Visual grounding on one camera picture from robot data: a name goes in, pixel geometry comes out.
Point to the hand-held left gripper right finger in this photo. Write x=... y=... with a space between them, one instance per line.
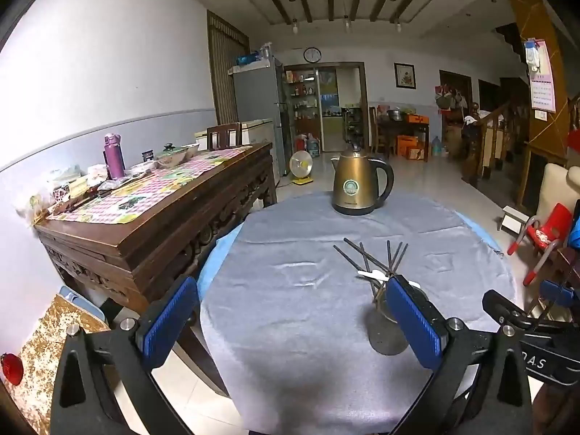
x=414 y=326

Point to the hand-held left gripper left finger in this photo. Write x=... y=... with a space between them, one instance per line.
x=168 y=321

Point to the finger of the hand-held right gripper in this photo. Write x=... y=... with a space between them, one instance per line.
x=507 y=308
x=555 y=291

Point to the metal utensil holder cup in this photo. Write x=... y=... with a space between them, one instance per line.
x=383 y=335

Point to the white plastic spoon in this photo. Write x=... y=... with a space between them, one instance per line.
x=371 y=274

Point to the bundle of dark chopsticks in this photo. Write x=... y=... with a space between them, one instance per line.
x=388 y=258

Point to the blue cloth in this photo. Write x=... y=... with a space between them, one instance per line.
x=574 y=233

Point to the red plastic chair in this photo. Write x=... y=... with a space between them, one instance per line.
x=550 y=226

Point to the carved wooden sideboard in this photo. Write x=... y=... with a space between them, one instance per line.
x=149 y=244

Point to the light blue table cover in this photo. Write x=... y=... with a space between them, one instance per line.
x=220 y=253

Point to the small white stool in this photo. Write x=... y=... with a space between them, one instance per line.
x=514 y=212

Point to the light blue plastic stool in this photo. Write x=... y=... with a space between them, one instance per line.
x=72 y=293

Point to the cream chair back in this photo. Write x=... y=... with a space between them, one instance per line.
x=555 y=185

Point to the grey tablecloth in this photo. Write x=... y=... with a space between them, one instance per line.
x=294 y=308

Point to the gold patterned cushion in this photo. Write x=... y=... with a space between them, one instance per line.
x=45 y=349

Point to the pink checkered floral cloth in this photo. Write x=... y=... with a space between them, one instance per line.
x=149 y=190

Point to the small shallow dish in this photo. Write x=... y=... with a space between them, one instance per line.
x=138 y=172

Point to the bronze electric kettle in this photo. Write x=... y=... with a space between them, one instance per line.
x=353 y=185

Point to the wooden staircase railing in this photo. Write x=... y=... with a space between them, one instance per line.
x=475 y=154

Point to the red round object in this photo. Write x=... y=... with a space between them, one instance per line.
x=11 y=369

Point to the floral bowl with glass lid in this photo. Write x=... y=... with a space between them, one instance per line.
x=171 y=156

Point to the small black jar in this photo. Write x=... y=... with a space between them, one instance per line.
x=148 y=156

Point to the purple thermos bottle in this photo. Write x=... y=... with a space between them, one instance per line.
x=114 y=158

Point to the white bowl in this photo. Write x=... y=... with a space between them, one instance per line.
x=190 y=148

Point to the large water jug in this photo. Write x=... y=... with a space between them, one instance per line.
x=312 y=146
x=436 y=146

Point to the white plastic bag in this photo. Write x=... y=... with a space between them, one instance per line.
x=63 y=176

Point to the stacked orange boxes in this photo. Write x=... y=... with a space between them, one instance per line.
x=408 y=145

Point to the dark wooden dining chair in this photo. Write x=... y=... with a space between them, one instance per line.
x=374 y=131

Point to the yellow round heater fan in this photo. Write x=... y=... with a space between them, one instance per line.
x=300 y=163

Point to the dark wooden dining table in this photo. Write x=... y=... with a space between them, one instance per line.
x=403 y=124

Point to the flat orange box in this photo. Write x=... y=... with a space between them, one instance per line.
x=417 y=118

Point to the white chest freezer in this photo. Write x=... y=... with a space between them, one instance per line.
x=258 y=131

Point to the metal basin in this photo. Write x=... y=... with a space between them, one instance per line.
x=394 y=115

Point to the metal kitchen rack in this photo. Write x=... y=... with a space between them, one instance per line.
x=353 y=122

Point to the hanging bags and hats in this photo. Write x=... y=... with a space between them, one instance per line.
x=448 y=96

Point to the grey refrigerator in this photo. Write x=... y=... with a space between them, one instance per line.
x=256 y=95

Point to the wooden shelf cabinet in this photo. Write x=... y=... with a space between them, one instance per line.
x=301 y=99

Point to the blue bag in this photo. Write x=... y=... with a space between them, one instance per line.
x=247 y=59

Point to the clear bottles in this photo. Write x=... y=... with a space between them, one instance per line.
x=266 y=51

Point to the pink wall calendar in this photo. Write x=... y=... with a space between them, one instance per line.
x=543 y=90

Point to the framed wall picture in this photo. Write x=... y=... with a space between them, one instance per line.
x=404 y=75

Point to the round wall clock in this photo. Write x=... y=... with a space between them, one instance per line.
x=312 y=55

